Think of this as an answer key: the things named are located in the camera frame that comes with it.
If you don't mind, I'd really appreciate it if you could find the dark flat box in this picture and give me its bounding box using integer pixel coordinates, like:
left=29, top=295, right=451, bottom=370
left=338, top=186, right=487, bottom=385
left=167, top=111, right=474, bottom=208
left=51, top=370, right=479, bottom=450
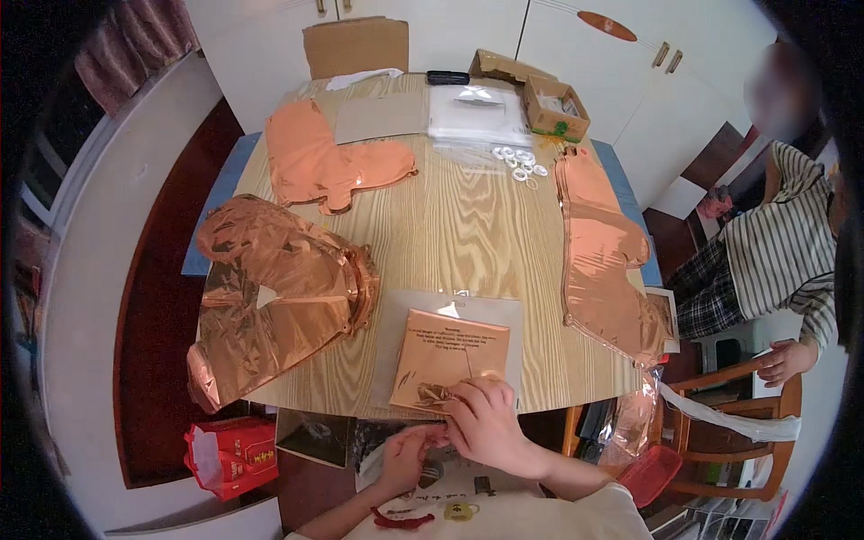
left=274, top=408, right=356, bottom=469

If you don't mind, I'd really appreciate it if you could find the printed photo card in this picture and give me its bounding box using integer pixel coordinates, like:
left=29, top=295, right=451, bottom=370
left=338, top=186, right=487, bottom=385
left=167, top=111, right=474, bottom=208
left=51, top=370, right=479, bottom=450
left=644, top=286, right=682, bottom=356

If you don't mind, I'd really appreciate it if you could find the orange oval door sticker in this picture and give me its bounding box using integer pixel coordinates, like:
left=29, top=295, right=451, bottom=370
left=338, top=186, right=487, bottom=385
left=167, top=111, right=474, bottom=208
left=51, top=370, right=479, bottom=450
left=576, top=10, right=638, bottom=43

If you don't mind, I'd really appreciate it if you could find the flat rose gold foil balloon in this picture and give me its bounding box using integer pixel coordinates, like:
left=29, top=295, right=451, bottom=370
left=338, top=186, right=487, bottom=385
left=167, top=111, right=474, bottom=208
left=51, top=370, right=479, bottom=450
left=265, top=99, right=419, bottom=216

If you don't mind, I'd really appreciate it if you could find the grey cardboard sheet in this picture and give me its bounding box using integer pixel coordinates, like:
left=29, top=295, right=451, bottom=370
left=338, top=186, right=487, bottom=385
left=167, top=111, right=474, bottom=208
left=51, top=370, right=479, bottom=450
left=333, top=90, right=433, bottom=145

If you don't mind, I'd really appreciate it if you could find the white plastic strip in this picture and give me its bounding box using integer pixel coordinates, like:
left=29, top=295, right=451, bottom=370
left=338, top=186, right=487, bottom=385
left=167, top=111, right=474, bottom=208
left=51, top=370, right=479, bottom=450
left=657, top=382, right=802, bottom=444

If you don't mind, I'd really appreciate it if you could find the red plastic basket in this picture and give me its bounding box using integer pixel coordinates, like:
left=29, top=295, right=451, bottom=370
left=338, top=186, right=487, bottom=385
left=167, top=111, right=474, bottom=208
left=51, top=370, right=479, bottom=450
left=617, top=445, right=684, bottom=509

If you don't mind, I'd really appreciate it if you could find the wooden chair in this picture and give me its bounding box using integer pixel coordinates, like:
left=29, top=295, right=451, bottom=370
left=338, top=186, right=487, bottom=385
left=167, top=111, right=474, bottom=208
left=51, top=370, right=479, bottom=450
left=663, top=356, right=804, bottom=503

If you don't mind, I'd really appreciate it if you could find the blue mat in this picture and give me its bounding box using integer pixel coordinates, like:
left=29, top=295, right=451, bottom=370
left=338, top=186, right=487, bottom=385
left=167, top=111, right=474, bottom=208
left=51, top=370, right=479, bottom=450
left=180, top=131, right=262, bottom=278

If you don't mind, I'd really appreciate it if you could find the crumpled rose gold foil balloon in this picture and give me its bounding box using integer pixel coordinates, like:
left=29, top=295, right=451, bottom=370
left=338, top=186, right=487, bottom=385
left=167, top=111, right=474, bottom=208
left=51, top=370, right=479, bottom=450
left=186, top=194, right=381, bottom=414

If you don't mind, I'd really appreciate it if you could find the pile of white plastic rings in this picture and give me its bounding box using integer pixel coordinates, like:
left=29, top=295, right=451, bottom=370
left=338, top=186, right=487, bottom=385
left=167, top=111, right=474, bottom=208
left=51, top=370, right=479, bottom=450
left=490, top=142, right=549, bottom=190

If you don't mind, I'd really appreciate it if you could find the red gift bag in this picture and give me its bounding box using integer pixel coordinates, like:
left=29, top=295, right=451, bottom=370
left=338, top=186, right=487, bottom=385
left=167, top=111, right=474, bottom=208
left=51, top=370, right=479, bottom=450
left=183, top=416, right=280, bottom=502

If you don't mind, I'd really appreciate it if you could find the pink curtain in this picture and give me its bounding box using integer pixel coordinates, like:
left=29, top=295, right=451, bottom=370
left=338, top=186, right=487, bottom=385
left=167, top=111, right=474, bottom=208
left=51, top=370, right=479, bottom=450
left=73, top=0, right=201, bottom=117

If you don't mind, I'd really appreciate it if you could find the stack of clear plastic bags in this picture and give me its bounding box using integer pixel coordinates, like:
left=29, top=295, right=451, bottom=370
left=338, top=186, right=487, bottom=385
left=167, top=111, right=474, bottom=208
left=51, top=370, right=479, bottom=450
left=428, top=84, right=535, bottom=151

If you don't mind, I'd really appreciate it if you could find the brown cardboard flap piece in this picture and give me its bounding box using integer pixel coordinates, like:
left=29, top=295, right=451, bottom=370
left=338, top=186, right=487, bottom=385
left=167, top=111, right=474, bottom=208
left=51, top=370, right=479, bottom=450
left=468, top=49, right=559, bottom=86

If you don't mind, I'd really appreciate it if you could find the small open cardboard box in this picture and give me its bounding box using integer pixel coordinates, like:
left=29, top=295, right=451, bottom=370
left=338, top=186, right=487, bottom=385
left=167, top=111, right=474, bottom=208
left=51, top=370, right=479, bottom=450
left=524, top=73, right=592, bottom=144

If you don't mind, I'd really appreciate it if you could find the rose gold foil balloon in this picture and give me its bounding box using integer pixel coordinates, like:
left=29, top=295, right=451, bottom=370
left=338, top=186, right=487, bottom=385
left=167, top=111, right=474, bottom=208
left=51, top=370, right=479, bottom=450
left=265, top=99, right=419, bottom=216
left=389, top=308, right=512, bottom=414
left=186, top=194, right=381, bottom=414

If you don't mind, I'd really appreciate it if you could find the person's left hand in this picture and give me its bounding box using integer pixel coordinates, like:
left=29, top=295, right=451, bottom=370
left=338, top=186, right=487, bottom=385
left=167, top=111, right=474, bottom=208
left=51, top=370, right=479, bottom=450
left=377, top=424, right=450, bottom=498

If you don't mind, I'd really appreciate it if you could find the stack of rose gold balloons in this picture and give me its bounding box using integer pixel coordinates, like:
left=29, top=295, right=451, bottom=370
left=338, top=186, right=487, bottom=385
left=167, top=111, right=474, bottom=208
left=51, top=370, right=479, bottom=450
left=554, top=144, right=671, bottom=369

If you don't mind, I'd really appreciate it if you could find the stack of printed papers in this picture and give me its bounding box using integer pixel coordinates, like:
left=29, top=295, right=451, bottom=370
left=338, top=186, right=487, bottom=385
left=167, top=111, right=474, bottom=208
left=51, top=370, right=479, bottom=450
left=665, top=491, right=789, bottom=540

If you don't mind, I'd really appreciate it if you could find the hanging clear foil wrapper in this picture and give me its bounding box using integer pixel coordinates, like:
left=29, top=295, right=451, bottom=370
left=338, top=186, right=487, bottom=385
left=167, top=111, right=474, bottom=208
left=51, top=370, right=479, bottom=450
left=598, top=367, right=667, bottom=468

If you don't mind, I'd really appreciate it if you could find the white cloth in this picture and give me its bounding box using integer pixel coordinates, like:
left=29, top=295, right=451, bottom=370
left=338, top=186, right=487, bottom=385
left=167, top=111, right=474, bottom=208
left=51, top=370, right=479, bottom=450
left=324, top=67, right=405, bottom=92

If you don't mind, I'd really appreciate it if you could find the clear plastic packing bag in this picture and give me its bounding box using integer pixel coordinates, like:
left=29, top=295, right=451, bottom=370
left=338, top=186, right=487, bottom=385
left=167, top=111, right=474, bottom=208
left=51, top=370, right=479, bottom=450
left=370, top=289, right=525, bottom=414

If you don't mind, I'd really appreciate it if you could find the person's right hand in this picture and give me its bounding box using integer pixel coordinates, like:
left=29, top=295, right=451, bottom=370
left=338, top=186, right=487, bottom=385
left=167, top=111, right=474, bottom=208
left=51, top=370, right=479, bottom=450
left=442, top=377, right=543, bottom=475

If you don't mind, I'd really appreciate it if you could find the pink cloth item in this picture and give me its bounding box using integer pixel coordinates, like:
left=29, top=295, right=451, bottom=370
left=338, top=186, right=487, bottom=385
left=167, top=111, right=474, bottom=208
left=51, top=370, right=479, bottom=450
left=697, top=185, right=734, bottom=221

